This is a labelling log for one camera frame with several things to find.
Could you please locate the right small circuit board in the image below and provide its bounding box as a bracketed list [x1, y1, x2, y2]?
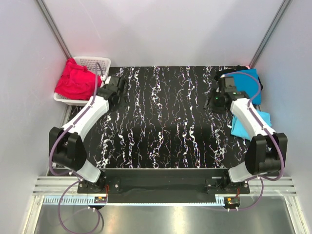
[226, 196, 240, 205]

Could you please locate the aluminium front frame rail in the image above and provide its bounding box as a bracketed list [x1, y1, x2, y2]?
[33, 176, 296, 196]

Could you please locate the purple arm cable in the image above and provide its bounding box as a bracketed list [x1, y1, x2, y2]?
[220, 71, 286, 213]
[48, 61, 108, 232]

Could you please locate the right aluminium corner post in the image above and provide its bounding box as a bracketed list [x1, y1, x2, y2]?
[249, 0, 292, 68]

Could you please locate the left small circuit board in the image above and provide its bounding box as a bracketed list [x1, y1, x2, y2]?
[94, 196, 108, 204]

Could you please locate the folded blue t shirt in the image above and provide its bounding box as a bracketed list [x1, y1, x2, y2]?
[224, 69, 263, 105]

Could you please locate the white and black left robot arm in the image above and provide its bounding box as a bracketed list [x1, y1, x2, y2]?
[49, 76, 127, 193]

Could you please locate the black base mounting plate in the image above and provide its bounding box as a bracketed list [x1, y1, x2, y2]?
[78, 168, 250, 205]

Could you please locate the white slotted cable duct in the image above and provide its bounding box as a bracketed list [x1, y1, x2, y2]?
[43, 195, 95, 205]

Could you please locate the light cyan t shirt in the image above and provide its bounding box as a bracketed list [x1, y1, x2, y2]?
[231, 110, 272, 141]

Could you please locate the folded black t shirt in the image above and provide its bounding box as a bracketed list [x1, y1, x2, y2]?
[214, 65, 265, 108]

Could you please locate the small circuit board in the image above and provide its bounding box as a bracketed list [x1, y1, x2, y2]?
[226, 196, 240, 205]
[94, 196, 108, 204]

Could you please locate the red t shirt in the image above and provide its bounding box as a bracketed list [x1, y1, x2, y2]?
[54, 58, 102, 100]

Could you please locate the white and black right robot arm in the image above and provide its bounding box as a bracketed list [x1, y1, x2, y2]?
[204, 73, 288, 193]

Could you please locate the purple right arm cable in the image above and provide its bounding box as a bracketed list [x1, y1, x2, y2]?
[220, 71, 286, 213]

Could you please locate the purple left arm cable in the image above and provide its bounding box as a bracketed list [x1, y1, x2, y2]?
[48, 61, 108, 232]

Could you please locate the left aluminium corner post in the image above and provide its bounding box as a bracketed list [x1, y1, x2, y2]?
[35, 0, 72, 59]

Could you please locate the aluminium corner post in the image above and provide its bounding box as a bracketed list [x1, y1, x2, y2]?
[249, 0, 292, 68]
[35, 0, 72, 59]

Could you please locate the white plastic basket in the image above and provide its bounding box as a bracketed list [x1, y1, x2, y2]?
[53, 56, 111, 106]

